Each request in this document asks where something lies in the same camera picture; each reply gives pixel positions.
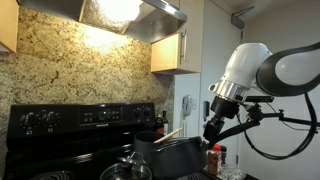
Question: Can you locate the white wall phone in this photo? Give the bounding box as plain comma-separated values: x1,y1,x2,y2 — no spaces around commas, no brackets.
181,94,195,138

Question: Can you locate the black stereo camera bar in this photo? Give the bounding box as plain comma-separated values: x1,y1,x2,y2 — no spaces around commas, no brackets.
245,95,275,103

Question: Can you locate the dark olive oil bottle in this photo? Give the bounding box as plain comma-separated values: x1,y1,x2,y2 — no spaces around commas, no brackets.
161,110,169,134

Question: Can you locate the glass lid with metal handle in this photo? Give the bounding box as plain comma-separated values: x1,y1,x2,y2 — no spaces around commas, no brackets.
101,151,153,180

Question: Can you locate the steel range hood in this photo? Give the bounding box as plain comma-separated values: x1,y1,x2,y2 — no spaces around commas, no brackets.
18,0,188,44

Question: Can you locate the small dark wall fixture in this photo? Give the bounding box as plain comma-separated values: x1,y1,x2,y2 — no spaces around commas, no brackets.
203,100,211,121

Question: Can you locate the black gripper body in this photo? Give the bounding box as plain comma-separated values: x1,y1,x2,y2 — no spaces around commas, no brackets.
203,95,241,141

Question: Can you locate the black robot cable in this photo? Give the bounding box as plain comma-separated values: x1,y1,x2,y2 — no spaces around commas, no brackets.
213,93,318,160

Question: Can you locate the black electric stove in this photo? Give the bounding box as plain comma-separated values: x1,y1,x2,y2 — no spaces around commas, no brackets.
0,101,214,180

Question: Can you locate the plain light wood cabinet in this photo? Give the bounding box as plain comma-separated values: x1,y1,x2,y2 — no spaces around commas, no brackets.
0,0,20,54

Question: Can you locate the grey door closer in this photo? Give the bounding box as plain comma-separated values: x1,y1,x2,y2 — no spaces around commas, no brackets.
230,5,256,30

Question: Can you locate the spice jar with red lid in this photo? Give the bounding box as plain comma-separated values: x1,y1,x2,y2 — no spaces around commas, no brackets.
207,143,223,176

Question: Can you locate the dark glass bottle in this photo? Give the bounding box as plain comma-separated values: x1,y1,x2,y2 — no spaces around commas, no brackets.
155,114,164,132

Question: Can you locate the black camera boom stand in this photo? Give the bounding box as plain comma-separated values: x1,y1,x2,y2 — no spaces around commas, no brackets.
246,102,320,128

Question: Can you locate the light wood cabinet with handle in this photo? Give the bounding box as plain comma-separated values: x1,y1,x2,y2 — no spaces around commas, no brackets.
150,0,205,75

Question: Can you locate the black pot with long handle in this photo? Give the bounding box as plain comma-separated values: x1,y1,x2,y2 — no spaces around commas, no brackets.
145,135,209,179

